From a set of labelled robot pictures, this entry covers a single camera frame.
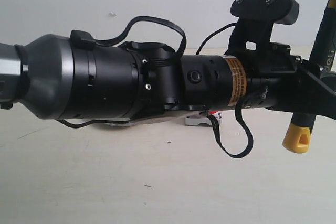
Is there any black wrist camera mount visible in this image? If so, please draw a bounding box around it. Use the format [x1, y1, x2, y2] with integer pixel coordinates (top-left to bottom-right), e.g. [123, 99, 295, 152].
[226, 0, 300, 74]

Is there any round stainless steel plate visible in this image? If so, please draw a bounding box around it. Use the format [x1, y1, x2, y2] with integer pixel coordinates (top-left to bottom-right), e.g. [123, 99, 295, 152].
[106, 110, 184, 128]

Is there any black cable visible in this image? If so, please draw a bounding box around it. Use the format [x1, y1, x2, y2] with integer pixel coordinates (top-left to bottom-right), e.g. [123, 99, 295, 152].
[56, 15, 268, 159]

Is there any yellow black claw hammer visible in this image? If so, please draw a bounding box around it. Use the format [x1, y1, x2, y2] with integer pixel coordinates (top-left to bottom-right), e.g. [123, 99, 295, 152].
[282, 0, 335, 154]

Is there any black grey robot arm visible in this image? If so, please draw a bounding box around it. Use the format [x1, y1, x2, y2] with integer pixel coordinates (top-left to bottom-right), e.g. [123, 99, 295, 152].
[1, 34, 335, 123]

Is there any red dome push button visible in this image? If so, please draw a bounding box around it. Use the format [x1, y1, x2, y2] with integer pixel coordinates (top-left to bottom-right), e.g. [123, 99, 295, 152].
[184, 111, 223, 126]

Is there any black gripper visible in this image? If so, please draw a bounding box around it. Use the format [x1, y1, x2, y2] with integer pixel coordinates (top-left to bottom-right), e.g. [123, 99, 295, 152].
[244, 42, 335, 120]

